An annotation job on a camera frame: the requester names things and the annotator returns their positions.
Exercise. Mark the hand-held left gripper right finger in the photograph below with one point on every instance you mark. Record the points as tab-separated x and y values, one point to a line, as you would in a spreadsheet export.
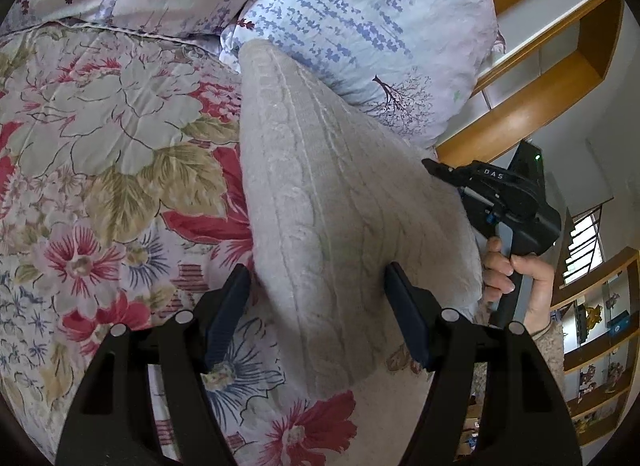
407	318

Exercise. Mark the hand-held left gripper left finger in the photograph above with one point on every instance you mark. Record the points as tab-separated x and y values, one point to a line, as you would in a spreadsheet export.
227	318

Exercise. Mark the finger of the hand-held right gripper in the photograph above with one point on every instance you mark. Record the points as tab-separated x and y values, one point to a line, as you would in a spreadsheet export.
442	169

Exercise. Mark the person's right forearm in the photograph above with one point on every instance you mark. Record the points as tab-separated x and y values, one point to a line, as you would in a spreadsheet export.
550	356

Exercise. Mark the person's right hand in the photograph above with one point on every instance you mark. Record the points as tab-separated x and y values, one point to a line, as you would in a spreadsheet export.
537	286

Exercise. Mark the window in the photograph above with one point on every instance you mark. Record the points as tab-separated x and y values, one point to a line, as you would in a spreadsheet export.
582	246

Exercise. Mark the wooden headboard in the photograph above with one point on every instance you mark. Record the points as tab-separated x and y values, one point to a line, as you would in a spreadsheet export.
525	120

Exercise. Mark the yellow figurine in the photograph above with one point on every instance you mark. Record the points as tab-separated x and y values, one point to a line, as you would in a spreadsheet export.
595	315

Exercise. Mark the tree print pillow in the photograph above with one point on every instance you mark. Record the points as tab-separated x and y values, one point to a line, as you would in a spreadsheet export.
380	35

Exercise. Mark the blue box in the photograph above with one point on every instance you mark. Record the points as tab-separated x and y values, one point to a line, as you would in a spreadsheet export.
620	323

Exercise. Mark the floral quilt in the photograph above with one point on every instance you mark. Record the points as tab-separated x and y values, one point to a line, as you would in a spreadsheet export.
100	145

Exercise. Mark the wooden wall shelf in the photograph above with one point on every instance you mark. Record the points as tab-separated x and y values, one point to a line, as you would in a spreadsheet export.
595	346

